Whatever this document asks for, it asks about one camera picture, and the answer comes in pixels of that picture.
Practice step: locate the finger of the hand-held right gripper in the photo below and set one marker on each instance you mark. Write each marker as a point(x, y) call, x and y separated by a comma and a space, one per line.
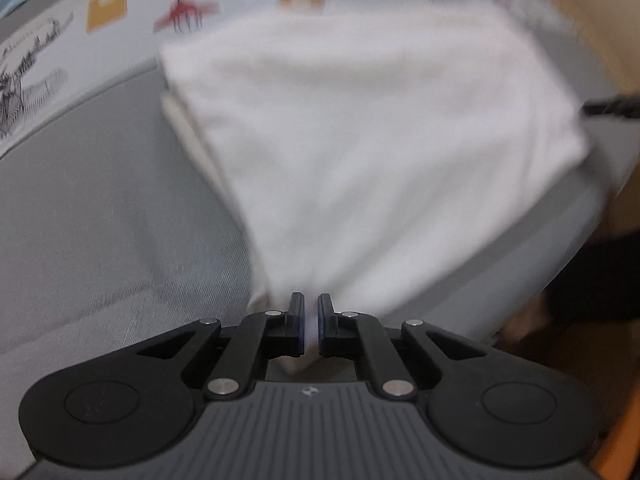
point(612, 106)

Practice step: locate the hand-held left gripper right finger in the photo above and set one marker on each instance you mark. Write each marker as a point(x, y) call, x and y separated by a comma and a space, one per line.
point(325, 332)

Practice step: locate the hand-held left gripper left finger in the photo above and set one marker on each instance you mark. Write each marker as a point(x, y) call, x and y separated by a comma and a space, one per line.
point(299, 330)

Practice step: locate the white long-sleeved shirt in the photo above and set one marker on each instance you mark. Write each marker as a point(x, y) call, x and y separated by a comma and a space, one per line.
point(375, 160)

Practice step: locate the printed grey bed sheet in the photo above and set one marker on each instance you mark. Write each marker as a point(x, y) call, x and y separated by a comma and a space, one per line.
point(100, 210)

